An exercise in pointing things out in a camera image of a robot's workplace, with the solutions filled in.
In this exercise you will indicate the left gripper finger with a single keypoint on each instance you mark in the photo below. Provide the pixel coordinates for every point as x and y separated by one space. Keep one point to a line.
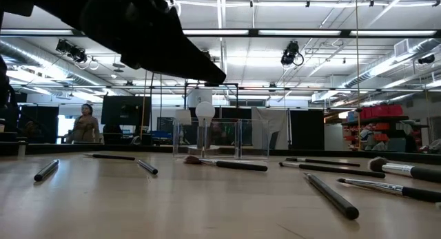
193 73
172 48

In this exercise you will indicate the brown fluffy makeup brush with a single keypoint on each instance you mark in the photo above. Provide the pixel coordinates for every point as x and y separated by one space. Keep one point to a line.
237 166

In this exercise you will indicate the silver-black pencil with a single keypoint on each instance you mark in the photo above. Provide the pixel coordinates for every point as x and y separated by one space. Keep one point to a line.
148 167

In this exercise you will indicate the thin black pencil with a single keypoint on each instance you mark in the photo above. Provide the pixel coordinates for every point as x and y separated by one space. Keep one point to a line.
327 162
110 157

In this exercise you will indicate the slim black makeup brush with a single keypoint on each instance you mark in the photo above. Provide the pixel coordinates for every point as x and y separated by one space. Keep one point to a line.
337 170

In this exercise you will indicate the short black pencil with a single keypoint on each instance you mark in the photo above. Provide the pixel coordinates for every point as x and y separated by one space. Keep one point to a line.
46 170

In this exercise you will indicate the thick black pen foreground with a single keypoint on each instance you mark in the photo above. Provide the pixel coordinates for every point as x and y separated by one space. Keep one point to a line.
332 196

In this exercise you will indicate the long silver-ferrule makeup brush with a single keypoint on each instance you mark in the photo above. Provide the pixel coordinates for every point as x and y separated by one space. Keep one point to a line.
386 188

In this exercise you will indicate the large powder makeup brush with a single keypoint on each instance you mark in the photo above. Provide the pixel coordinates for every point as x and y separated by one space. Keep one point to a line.
399 168

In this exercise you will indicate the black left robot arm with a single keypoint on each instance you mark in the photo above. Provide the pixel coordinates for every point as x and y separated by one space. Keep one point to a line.
62 1

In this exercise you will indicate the white square shade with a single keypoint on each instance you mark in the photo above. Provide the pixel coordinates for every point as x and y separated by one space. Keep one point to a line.
183 117

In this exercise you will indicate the black overhead light bar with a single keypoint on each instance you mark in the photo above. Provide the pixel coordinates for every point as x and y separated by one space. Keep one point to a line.
253 33

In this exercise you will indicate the black ceiling spotlights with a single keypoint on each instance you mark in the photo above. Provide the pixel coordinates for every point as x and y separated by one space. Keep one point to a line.
72 50

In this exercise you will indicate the black monitor screen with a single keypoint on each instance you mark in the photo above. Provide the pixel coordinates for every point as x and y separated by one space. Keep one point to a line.
125 109

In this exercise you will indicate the clear acrylic organizer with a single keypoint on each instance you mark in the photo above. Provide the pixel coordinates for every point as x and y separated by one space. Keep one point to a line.
237 139

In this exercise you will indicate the grey hanging curtain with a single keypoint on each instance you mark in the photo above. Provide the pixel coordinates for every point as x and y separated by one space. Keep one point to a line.
272 127

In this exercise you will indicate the person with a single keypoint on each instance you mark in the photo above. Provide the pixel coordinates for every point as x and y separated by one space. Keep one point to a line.
85 127

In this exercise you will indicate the black partition panel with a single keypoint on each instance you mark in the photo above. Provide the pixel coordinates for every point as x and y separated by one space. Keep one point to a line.
306 129

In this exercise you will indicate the red storage bin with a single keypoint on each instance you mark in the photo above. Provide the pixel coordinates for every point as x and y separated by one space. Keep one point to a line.
395 110
366 113
379 111

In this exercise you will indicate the black storage shelf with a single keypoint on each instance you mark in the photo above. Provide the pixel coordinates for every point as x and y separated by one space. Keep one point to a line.
375 121

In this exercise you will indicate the black ceiling spotlight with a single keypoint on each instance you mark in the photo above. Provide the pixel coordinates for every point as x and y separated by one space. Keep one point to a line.
426 59

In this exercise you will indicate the small black hanging camera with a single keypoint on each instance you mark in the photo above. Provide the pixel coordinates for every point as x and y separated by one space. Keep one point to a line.
206 54

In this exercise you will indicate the black aluminium table frame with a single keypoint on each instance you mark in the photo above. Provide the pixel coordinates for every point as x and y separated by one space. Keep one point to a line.
103 148

